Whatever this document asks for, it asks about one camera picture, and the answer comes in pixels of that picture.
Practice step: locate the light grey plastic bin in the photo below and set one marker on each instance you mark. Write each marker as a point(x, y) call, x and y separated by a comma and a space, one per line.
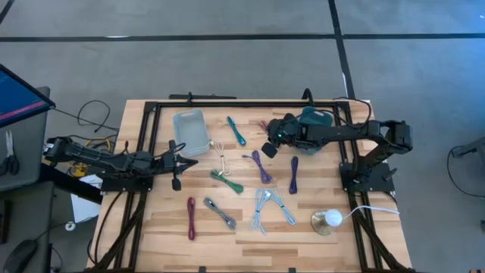
point(191, 132)

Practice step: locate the blue-screen monitor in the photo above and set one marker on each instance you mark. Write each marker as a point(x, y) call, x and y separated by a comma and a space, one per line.
point(19, 95)

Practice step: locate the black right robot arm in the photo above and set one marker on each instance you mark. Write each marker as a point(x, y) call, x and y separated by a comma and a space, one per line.
point(341, 132)

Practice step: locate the brass lamp with white globe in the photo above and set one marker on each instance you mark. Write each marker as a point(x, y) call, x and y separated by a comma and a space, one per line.
point(333, 217)

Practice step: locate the grey cabinet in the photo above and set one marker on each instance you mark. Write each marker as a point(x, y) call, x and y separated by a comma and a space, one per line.
point(30, 159)

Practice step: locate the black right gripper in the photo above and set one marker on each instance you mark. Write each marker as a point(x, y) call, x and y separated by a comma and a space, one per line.
point(290, 132)

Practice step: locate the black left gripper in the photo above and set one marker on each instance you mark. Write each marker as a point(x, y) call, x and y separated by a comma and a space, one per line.
point(162, 164)

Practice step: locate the white tape roll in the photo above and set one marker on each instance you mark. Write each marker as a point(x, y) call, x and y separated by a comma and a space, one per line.
point(70, 226)

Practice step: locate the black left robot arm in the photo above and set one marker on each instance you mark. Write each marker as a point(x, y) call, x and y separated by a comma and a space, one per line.
point(94, 157)

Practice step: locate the teal plastic bin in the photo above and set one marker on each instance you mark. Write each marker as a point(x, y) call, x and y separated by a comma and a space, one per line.
point(320, 115)

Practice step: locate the black computer mouse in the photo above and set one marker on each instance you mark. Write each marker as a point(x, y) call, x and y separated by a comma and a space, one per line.
point(19, 256)

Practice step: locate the dark side desk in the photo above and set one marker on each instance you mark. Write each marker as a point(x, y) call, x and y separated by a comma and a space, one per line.
point(22, 212)

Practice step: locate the white paper sheet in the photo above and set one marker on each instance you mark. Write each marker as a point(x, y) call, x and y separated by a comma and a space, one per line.
point(85, 208)

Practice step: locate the black aluminium table frame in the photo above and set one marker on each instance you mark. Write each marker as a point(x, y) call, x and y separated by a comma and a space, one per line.
point(246, 103)

